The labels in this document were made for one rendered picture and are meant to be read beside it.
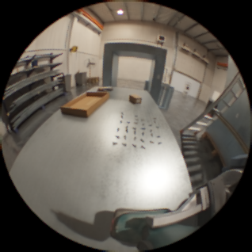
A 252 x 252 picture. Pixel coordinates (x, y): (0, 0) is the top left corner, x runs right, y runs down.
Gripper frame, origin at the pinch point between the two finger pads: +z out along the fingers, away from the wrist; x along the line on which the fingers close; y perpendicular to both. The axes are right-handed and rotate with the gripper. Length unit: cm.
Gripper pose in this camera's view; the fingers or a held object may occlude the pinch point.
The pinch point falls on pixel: (161, 234)
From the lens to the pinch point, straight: 14.1
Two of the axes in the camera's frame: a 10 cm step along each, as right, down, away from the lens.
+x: 1.3, -6.0, 7.9
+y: -0.9, 7.8, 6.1
